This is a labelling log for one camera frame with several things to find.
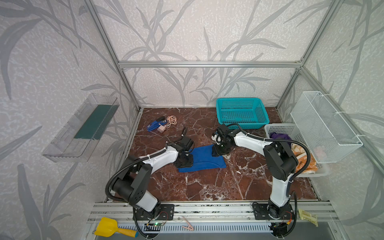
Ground blue towel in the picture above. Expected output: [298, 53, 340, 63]
[178, 145, 227, 173]

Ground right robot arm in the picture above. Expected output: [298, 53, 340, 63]
[212, 129, 311, 209]

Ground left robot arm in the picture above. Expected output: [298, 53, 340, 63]
[105, 143, 194, 215]

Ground beige rubber bands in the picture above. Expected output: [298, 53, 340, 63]
[167, 115, 177, 126]

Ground teal plastic basket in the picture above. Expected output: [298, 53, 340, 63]
[216, 98, 270, 130]

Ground white plastic laundry basket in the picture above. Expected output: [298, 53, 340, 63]
[264, 123, 330, 178]

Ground pink clothespin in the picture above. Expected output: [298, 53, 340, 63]
[182, 217, 195, 231]

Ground orange patterned towel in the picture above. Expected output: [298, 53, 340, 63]
[290, 142, 319, 175]

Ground yellow plastic scoop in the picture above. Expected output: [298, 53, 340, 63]
[94, 217, 139, 238]

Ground yellow label tag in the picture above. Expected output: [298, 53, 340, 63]
[299, 209, 319, 227]

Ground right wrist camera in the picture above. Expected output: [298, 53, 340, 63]
[211, 124, 232, 144]

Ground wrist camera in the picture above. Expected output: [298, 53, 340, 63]
[211, 124, 232, 144]
[178, 136, 194, 152]

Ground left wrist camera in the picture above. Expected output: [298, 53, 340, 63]
[178, 136, 194, 152]

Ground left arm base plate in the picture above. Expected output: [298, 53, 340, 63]
[134, 204, 175, 221]

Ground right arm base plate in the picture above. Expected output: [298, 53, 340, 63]
[252, 202, 295, 221]

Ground white wire mesh basket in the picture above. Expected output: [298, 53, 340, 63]
[291, 91, 363, 164]

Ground clear plastic wall shelf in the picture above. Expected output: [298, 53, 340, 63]
[42, 94, 120, 163]

